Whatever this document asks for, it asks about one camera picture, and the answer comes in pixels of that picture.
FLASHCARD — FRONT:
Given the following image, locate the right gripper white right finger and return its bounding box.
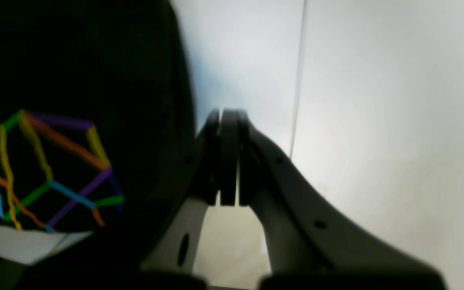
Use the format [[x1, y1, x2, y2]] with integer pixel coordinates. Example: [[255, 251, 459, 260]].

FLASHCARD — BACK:
[[238, 112, 443, 282]]

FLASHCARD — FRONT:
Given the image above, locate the black t-shirt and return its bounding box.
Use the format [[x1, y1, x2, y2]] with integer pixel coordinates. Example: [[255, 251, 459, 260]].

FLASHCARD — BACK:
[[0, 0, 195, 290]]

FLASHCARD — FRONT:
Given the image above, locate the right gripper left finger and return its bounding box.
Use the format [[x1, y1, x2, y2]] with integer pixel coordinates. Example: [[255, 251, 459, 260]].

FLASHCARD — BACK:
[[139, 110, 239, 275]]

